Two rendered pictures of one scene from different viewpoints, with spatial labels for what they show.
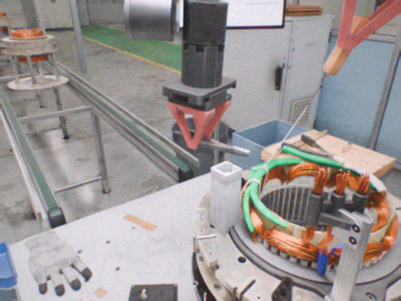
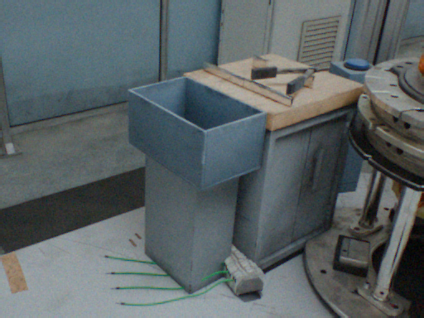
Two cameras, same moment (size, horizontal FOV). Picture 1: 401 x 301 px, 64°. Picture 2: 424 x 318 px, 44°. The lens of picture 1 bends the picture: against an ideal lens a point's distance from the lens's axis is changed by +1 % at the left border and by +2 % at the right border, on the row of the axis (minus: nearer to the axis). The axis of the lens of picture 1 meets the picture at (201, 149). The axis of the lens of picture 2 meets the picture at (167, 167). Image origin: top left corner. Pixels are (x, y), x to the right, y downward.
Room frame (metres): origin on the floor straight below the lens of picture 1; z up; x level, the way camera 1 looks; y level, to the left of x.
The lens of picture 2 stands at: (0.78, 0.48, 1.33)
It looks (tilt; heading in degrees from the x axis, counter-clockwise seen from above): 29 degrees down; 270
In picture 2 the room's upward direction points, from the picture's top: 2 degrees clockwise
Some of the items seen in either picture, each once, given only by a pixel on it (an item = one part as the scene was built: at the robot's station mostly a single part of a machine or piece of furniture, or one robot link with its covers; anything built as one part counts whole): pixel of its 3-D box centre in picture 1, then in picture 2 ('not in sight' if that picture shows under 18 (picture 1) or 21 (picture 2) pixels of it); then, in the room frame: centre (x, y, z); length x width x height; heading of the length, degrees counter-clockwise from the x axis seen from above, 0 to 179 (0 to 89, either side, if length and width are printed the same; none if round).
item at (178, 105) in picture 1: (198, 117); not in sight; (0.45, 0.00, 1.21); 0.07 x 0.07 x 0.09; 57
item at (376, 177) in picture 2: not in sight; (378, 177); (0.42, -0.26, 0.91); 0.02 x 0.02 x 0.21
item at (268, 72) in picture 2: (308, 140); (263, 73); (0.64, -0.23, 1.09); 0.04 x 0.01 x 0.02; 23
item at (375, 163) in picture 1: (325, 158); (272, 86); (0.61, -0.27, 1.05); 0.20 x 0.19 x 0.02; 38
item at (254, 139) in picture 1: (266, 179); (190, 190); (0.74, -0.18, 0.92); 0.17 x 0.11 x 0.28; 128
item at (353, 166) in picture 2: not in sight; (343, 129); (0.43, -0.44, 0.91); 0.07 x 0.07 x 0.25; 15
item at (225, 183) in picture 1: (225, 198); not in sight; (0.34, -0.03, 1.14); 0.03 x 0.03 x 0.09; 41
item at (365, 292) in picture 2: not in sight; (379, 298); (0.46, -0.08, 0.81); 0.07 x 0.03 x 0.01; 123
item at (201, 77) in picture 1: (202, 69); not in sight; (0.45, 0.00, 1.28); 0.10 x 0.07 x 0.07; 147
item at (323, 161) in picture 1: (329, 164); not in sight; (0.41, -0.19, 1.15); 0.15 x 0.04 x 0.02; 41
